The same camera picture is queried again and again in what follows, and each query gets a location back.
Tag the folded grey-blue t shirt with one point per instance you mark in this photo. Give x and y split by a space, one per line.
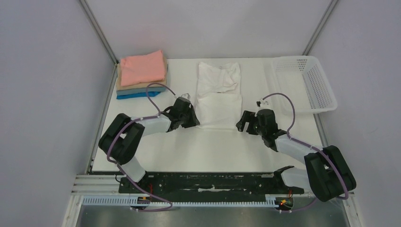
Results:
139 90

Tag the folded bright blue t shirt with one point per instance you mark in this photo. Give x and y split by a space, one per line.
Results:
138 95

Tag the folded pink t shirt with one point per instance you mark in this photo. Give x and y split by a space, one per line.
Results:
143 68

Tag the white slotted cable duct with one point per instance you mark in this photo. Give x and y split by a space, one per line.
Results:
134 201

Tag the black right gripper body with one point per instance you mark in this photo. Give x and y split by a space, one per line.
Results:
250 120

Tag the white perforated plastic basket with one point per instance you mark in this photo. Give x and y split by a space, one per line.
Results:
304 81

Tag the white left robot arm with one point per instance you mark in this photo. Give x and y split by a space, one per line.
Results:
121 139

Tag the aluminium frame post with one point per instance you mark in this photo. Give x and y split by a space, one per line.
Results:
100 34
320 26

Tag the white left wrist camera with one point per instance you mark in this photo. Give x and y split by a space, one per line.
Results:
185 97

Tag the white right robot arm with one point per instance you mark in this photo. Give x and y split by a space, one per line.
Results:
326 172

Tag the folded beige t shirt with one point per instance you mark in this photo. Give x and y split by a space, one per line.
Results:
119 87

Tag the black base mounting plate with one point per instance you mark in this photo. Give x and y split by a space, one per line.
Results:
215 186

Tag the right aluminium frame post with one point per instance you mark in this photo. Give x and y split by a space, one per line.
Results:
320 26

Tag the left aluminium frame post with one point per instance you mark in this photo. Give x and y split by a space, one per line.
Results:
100 34

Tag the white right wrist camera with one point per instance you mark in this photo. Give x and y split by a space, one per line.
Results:
262 104

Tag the white t shirt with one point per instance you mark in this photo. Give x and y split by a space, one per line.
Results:
218 101

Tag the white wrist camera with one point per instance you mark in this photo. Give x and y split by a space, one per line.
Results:
262 104
185 97

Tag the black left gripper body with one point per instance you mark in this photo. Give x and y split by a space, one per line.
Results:
188 119

